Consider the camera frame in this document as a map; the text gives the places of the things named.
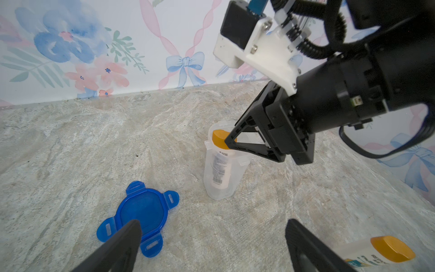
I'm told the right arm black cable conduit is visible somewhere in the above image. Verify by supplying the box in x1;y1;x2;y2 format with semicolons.
270;0;385;60

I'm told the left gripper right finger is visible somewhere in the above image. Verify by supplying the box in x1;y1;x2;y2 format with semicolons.
285;219;354;272

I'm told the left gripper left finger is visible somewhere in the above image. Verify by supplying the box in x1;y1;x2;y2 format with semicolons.
73;220;142;272

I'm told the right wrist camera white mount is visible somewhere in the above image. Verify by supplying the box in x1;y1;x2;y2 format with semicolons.
213;1;310;96

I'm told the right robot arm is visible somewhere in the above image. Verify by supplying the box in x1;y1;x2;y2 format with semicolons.
214;1;435;165

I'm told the clear plastic container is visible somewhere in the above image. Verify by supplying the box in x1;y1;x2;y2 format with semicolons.
203;120;253;200

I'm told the blue container lid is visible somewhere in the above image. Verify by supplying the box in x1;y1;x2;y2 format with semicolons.
96;181;180;258

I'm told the white bottle orange cap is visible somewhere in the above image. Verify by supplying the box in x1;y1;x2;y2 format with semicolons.
211;129;235;189
333;236;416;268

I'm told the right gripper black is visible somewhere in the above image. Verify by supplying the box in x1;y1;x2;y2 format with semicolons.
224;81;315;165

